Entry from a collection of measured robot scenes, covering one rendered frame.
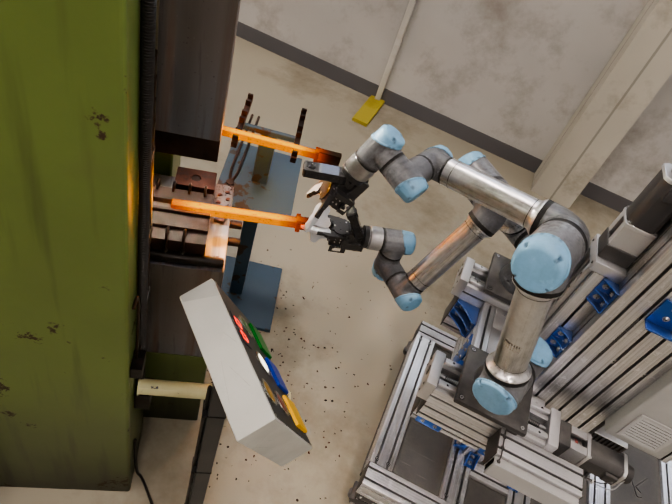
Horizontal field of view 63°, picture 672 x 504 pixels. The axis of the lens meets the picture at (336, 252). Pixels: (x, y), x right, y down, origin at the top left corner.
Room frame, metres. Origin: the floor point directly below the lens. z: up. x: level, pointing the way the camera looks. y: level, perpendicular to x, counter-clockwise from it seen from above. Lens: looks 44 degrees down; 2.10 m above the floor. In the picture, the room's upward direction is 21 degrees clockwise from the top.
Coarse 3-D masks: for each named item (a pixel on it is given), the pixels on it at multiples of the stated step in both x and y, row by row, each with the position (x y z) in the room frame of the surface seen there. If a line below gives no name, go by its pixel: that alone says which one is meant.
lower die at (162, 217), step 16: (160, 192) 1.12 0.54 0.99; (176, 192) 1.15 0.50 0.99; (192, 192) 1.17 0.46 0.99; (160, 208) 1.06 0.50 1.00; (176, 208) 1.08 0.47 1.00; (160, 224) 1.01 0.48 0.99; (176, 224) 1.03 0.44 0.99; (192, 224) 1.05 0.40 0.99; (208, 224) 1.07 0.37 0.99; (160, 240) 0.97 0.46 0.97; (176, 240) 0.98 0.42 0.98; (192, 240) 1.01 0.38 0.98
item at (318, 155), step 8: (224, 128) 1.53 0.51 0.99; (232, 128) 1.54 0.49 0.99; (240, 136) 1.53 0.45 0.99; (248, 136) 1.53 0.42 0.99; (256, 136) 1.55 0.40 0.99; (264, 136) 1.57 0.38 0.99; (264, 144) 1.54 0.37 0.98; (272, 144) 1.55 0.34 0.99; (280, 144) 1.56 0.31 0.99; (288, 144) 1.58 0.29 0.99; (296, 144) 1.59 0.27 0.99; (304, 152) 1.57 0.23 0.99; (312, 152) 1.58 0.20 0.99; (320, 152) 1.58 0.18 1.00; (328, 152) 1.60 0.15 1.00; (336, 152) 1.62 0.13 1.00; (320, 160) 1.59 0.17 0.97; (328, 160) 1.60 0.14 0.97; (336, 160) 1.60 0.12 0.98
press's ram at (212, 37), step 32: (160, 0) 0.92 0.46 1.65; (192, 0) 0.93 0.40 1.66; (224, 0) 0.95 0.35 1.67; (160, 32) 0.92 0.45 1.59; (192, 32) 0.94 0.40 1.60; (224, 32) 0.95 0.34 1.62; (160, 64) 0.92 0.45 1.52; (192, 64) 0.94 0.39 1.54; (224, 64) 0.96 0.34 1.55; (160, 96) 0.92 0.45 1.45; (192, 96) 0.94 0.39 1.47; (224, 96) 0.96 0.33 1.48; (160, 128) 0.92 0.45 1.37; (192, 128) 0.94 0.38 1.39
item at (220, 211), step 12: (180, 204) 1.09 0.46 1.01; (192, 204) 1.11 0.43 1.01; (204, 204) 1.13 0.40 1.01; (216, 216) 1.12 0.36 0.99; (228, 216) 1.13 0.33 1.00; (240, 216) 1.14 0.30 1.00; (252, 216) 1.15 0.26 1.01; (264, 216) 1.17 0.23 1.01; (276, 216) 1.18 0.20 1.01; (288, 216) 1.20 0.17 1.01; (300, 216) 1.22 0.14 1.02; (300, 228) 1.19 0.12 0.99
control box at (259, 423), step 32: (192, 320) 0.64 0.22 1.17; (224, 320) 0.64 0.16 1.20; (224, 352) 0.58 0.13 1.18; (256, 352) 0.66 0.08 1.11; (224, 384) 0.52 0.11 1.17; (256, 384) 0.53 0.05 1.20; (256, 416) 0.48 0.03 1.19; (288, 416) 0.56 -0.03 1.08; (256, 448) 0.47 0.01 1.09; (288, 448) 0.52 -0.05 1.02
